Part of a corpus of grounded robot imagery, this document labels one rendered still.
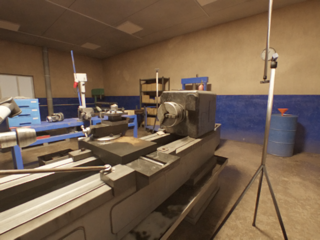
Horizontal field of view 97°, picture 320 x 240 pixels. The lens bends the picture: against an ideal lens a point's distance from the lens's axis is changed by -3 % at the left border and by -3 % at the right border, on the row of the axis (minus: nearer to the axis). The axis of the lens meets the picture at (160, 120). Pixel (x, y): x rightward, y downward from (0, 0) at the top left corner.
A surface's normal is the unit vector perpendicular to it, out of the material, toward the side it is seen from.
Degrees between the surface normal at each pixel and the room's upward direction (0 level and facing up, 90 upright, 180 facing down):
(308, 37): 90
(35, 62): 90
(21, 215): 0
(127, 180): 90
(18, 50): 90
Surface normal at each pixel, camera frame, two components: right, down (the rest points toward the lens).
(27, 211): 0.00, -0.99
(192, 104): -0.62, 0.12
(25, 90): 0.78, 0.10
